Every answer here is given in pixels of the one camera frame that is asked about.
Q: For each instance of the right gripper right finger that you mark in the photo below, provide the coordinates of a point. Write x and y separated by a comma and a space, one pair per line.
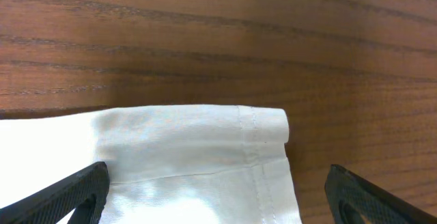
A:
354, 200

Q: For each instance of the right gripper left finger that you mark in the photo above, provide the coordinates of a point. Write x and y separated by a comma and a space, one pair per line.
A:
83, 195

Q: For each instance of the white t-shirt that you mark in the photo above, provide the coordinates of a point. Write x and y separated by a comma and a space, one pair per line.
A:
167, 164

